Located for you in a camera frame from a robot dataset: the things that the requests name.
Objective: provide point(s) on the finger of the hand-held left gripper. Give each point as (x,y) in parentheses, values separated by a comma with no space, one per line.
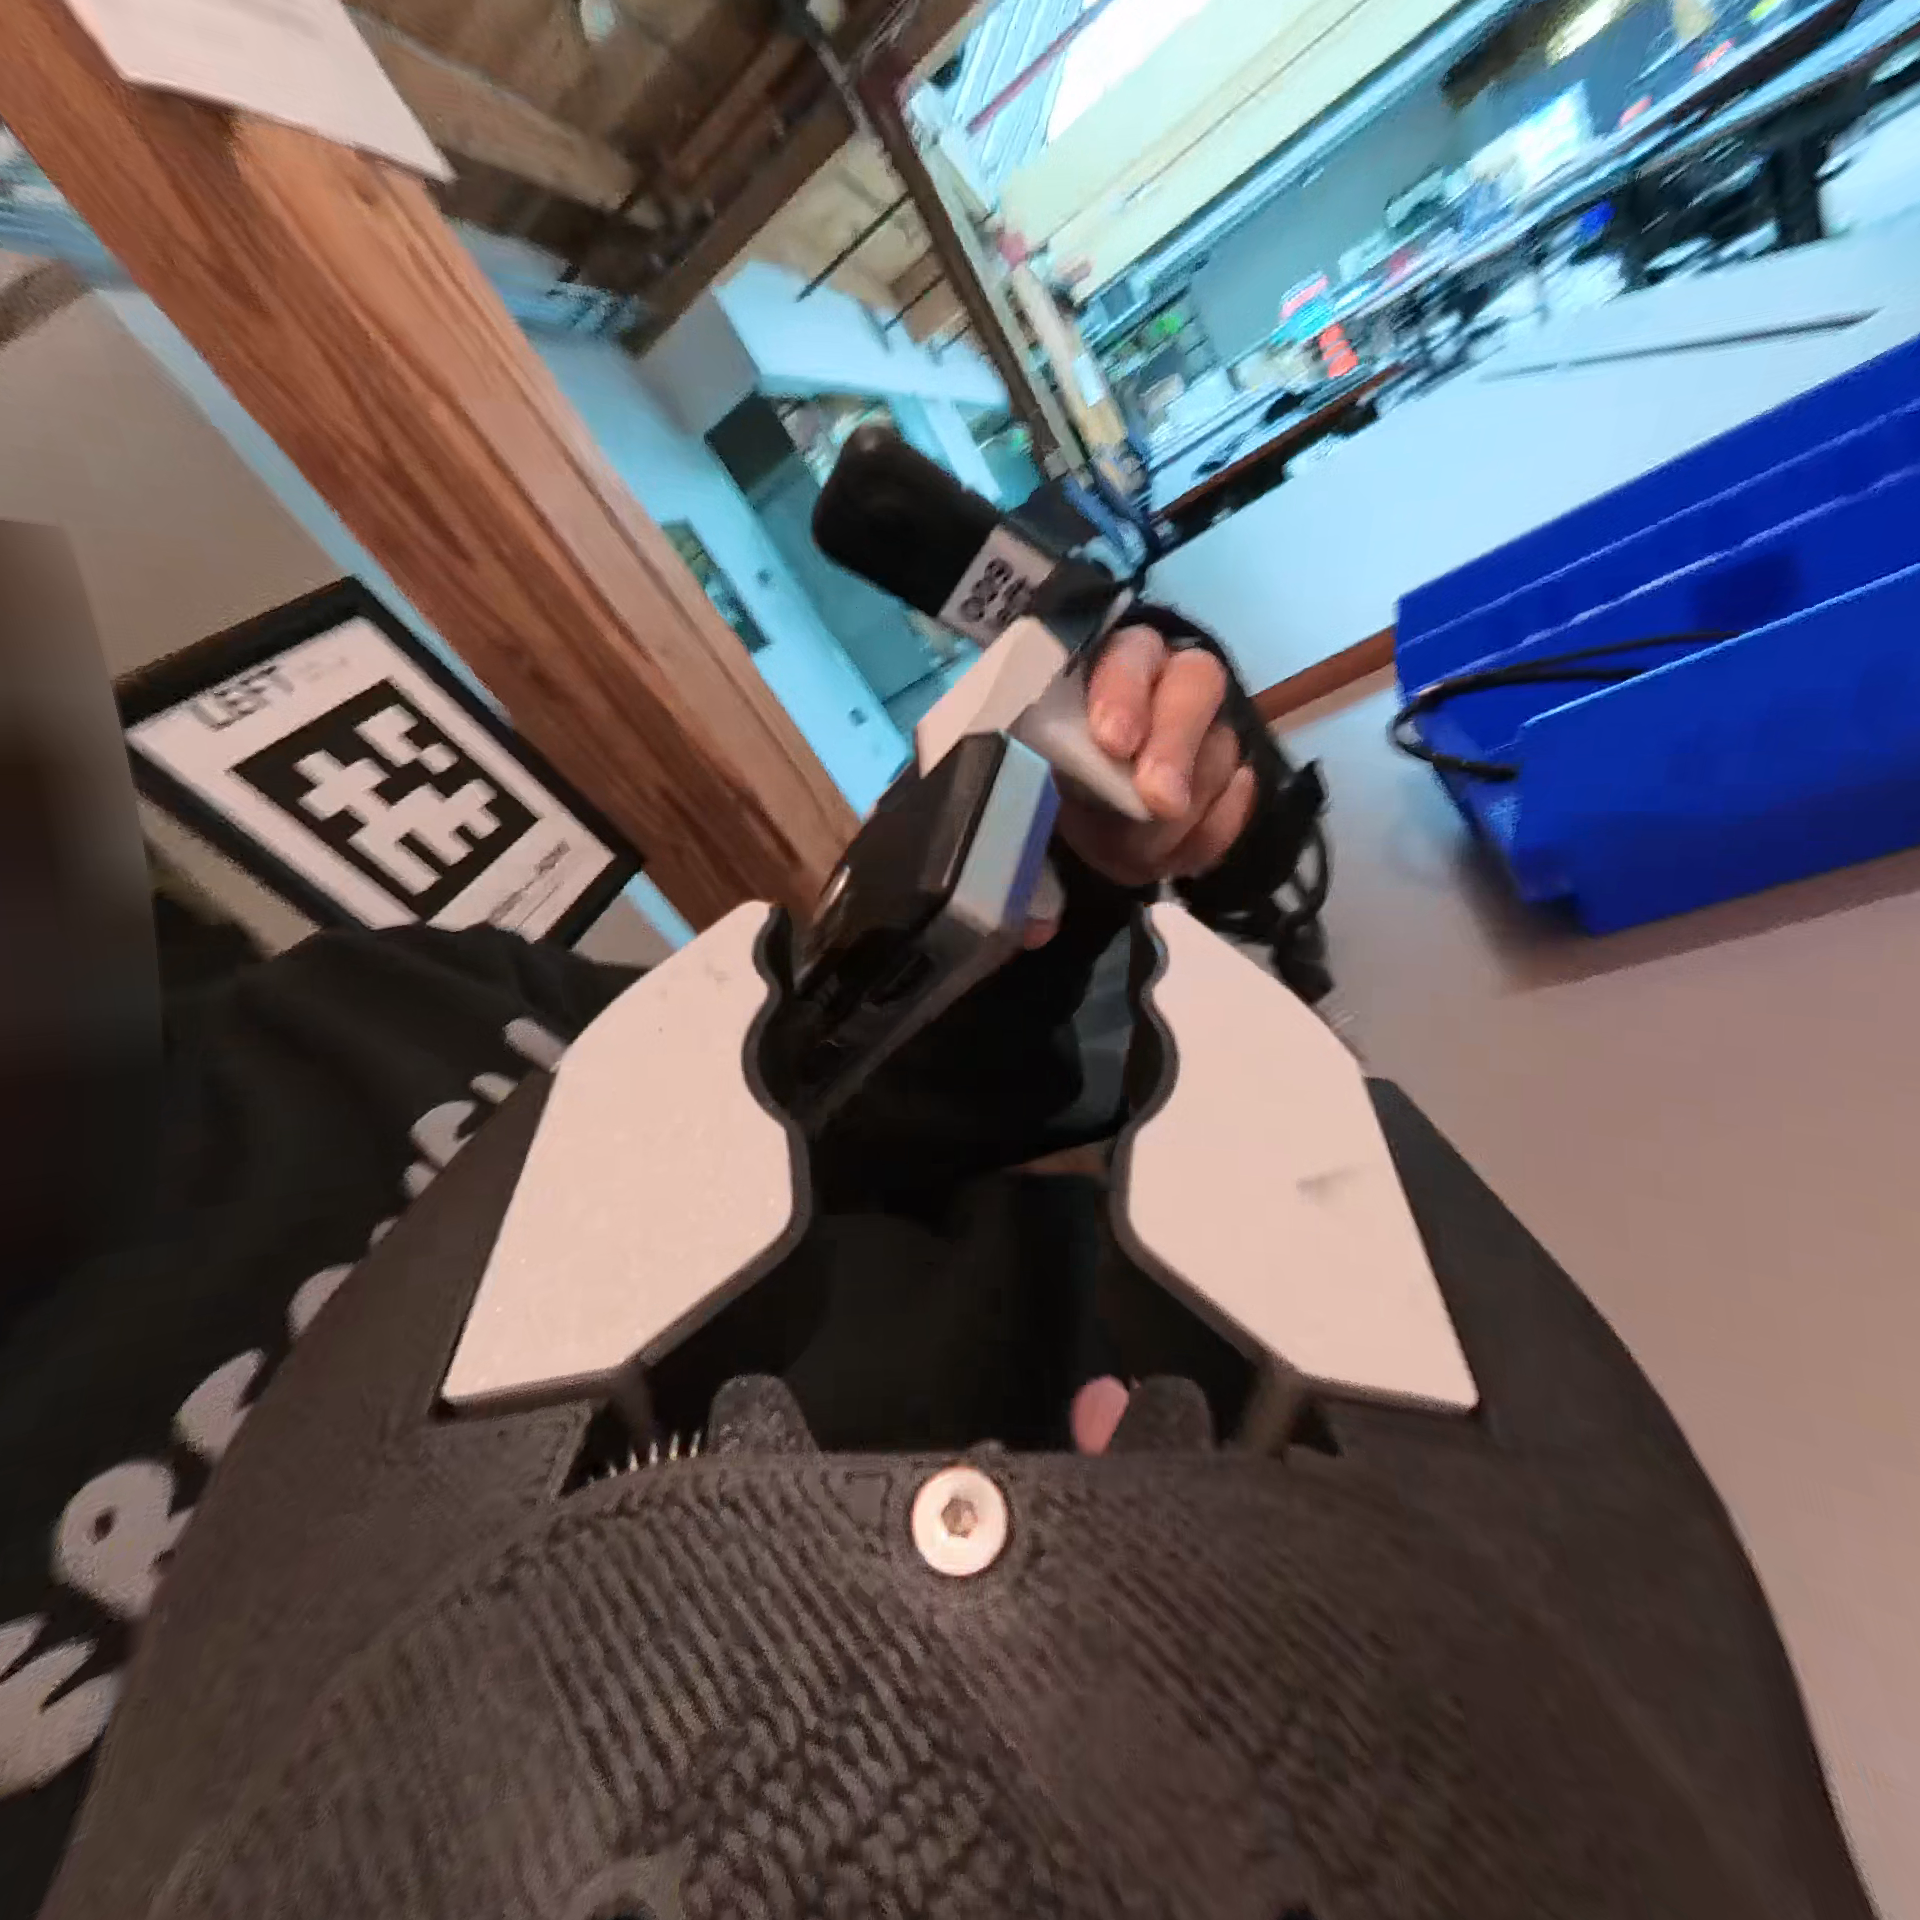
(996,691)
(1082,748)

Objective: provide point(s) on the person's left hand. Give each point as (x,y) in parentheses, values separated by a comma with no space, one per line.
(1194,783)

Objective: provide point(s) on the blue plastic bin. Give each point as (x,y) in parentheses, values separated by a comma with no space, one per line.
(1724,673)

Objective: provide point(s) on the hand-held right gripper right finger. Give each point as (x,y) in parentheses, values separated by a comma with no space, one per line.
(1292,1198)

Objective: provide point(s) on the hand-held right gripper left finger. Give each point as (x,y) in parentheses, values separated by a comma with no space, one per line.
(632,1198)

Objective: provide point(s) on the person's right hand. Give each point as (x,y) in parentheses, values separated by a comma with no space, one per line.
(1097,1417)

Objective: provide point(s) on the wooden support post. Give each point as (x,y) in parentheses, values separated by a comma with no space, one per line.
(450,451)

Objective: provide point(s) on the white paper notice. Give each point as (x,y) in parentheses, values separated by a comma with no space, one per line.
(268,60)

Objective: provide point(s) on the large framed marker poster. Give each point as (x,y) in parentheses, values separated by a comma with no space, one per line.
(375,783)

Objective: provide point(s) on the person's black hoodie torso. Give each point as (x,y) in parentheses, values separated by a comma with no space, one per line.
(227,1198)

